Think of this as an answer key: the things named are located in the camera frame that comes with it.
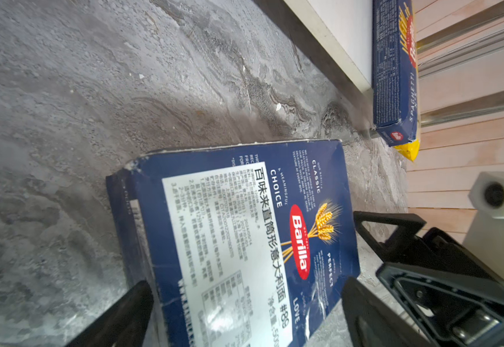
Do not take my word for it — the wide blue Barilla pasta box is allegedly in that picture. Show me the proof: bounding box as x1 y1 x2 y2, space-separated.
105 140 360 346

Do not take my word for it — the aluminium wall frame rail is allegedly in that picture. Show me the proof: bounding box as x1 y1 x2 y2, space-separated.
415 1 504 128

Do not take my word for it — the white two-tier shelf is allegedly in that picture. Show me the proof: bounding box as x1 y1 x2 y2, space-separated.
285 0 373 93

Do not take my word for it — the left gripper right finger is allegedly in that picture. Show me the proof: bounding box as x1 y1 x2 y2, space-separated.
341 278 433 346

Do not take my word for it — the yellow Pastatime spaghetti pack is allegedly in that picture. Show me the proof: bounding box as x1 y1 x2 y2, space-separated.
394 138 420 162

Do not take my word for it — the narrow blue Barilla spaghetti box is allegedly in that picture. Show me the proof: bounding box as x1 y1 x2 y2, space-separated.
372 0 419 147

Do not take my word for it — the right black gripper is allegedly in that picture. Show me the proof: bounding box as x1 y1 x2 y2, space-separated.
353 211 504 346

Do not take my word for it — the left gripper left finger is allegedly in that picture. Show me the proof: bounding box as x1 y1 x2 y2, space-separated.
68 280 154 347

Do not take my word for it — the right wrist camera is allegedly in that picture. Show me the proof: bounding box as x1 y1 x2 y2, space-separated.
462 171 504 280

